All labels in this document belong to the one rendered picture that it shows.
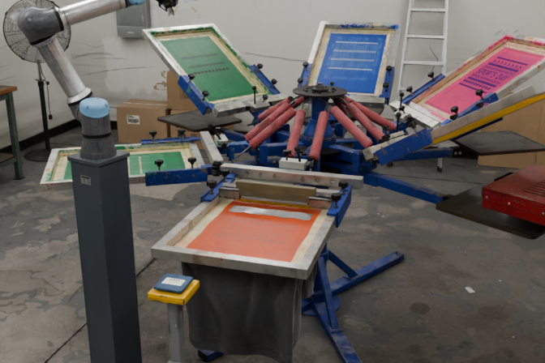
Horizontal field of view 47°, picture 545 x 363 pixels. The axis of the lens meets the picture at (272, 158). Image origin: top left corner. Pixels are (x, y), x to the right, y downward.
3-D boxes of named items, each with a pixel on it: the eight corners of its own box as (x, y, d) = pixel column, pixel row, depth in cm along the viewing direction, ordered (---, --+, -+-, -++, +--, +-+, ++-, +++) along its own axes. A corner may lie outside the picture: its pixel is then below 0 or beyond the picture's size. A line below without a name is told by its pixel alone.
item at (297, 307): (294, 365, 238) (296, 263, 225) (285, 363, 239) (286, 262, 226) (321, 304, 280) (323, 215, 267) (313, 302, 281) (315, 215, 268)
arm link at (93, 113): (85, 137, 256) (82, 104, 252) (78, 130, 267) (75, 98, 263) (114, 133, 262) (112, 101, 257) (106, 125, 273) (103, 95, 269)
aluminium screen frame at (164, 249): (306, 279, 213) (306, 270, 212) (151, 257, 229) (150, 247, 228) (349, 198, 285) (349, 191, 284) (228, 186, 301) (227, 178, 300)
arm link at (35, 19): (21, 15, 233) (142, -22, 251) (16, 13, 242) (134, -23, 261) (32, 45, 238) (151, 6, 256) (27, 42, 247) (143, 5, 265)
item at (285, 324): (293, 369, 236) (294, 266, 223) (182, 349, 248) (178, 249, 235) (295, 365, 239) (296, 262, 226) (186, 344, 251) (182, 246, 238)
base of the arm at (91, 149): (72, 155, 264) (70, 133, 261) (99, 147, 277) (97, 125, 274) (97, 161, 257) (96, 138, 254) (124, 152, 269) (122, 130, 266)
